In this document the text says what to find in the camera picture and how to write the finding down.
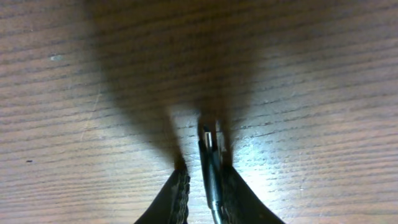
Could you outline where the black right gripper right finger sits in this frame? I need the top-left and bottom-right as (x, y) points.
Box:
(221, 166), (284, 224)

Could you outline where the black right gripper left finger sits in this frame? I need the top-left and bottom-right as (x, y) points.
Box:
(134, 166), (190, 224)

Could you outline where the black USB charger cable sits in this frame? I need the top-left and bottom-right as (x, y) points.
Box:
(198, 124), (226, 224)

